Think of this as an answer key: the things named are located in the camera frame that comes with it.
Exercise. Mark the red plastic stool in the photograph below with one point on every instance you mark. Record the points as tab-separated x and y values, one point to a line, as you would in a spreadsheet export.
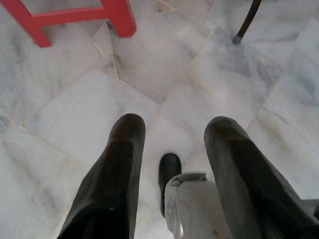
119	17

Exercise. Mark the grey robot leg black foot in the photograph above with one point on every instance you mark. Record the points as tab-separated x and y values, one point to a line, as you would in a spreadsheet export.
194	206

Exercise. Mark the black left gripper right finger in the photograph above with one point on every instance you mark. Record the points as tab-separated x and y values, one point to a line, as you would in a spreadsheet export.
244	179

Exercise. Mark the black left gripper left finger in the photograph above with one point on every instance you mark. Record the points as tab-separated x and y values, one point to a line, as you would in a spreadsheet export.
114	179

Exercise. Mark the black tripod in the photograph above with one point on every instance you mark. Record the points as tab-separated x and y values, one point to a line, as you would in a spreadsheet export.
248	20

